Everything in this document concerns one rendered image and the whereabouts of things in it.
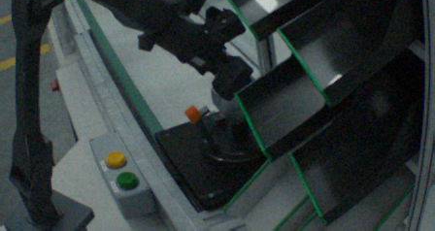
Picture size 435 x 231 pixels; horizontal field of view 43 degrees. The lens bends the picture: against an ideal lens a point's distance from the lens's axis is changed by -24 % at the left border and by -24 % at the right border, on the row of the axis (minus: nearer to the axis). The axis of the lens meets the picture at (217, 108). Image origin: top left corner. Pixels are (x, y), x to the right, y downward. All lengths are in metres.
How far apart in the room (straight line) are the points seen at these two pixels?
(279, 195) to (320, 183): 0.23
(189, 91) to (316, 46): 0.82
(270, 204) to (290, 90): 0.19
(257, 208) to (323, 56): 0.40
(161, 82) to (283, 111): 0.70
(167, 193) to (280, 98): 0.35
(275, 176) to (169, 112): 0.49
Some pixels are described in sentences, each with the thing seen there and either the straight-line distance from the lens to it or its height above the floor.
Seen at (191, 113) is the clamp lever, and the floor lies 1.07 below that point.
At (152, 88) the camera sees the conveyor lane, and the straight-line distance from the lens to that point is 1.52.
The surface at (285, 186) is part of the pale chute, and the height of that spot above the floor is 1.05.
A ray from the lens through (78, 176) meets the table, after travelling 1.41.
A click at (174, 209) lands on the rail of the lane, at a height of 0.96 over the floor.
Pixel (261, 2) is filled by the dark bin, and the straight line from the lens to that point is 0.79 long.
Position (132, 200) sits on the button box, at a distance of 1.17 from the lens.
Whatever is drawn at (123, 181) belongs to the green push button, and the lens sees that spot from 1.18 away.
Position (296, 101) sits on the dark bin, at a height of 1.22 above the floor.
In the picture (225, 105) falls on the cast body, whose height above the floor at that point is 1.07.
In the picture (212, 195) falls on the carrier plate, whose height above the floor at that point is 0.97.
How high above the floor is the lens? 1.69
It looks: 33 degrees down
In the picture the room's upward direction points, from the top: 9 degrees counter-clockwise
